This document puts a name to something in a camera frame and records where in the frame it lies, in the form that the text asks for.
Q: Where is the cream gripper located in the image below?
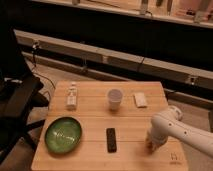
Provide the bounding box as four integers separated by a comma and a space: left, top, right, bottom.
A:
145, 139, 163, 153

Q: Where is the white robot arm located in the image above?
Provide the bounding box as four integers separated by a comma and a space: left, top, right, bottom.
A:
146, 106, 213, 158

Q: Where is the white rectangular block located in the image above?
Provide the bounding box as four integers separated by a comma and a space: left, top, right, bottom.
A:
134, 93, 147, 108

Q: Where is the black remote control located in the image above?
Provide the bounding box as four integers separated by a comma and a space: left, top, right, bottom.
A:
106, 128, 117, 153

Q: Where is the white plastic cup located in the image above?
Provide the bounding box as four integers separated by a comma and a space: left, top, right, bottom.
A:
107, 89, 123, 110

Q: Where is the green bowl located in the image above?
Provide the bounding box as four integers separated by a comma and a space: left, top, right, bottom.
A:
44, 117, 82, 154

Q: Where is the white small bottle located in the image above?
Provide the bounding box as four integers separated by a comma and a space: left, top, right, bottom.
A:
66, 82, 77, 110

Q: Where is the black office chair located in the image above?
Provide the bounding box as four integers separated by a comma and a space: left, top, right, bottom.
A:
0, 0, 49, 165

